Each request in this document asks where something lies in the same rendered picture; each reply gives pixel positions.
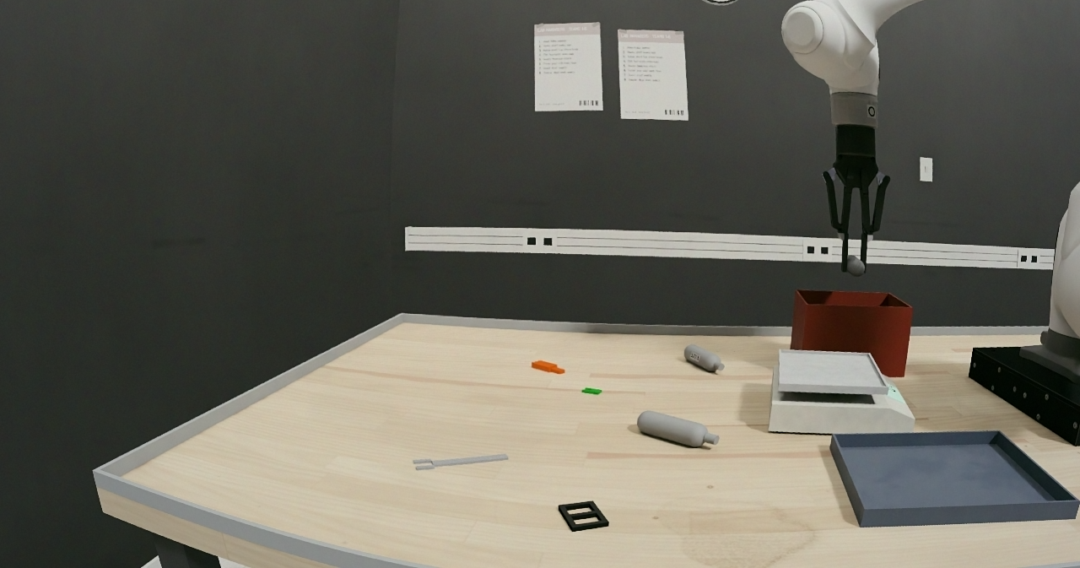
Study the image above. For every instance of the white digital scale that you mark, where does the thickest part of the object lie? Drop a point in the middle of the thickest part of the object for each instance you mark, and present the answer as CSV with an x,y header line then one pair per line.
x,y
840,408

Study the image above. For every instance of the grey co2 cylinder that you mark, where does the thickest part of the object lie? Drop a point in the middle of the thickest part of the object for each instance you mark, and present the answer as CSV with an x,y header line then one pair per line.
x,y
855,266
675,429

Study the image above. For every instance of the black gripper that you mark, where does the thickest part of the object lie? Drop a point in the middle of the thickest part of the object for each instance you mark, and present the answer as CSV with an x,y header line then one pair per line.
x,y
856,166

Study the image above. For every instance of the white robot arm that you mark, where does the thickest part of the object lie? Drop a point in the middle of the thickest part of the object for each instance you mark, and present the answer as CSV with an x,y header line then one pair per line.
x,y
831,39

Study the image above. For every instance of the grey table edge trim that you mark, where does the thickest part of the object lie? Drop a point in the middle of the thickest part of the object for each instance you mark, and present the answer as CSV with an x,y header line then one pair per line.
x,y
108,476

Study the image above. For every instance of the black rectangular buckle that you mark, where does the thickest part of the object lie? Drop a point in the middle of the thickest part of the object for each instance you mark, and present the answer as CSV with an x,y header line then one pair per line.
x,y
570,518

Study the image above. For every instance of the grey metal gas cylinder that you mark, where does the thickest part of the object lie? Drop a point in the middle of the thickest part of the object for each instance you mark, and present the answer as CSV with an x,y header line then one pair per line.
x,y
703,358

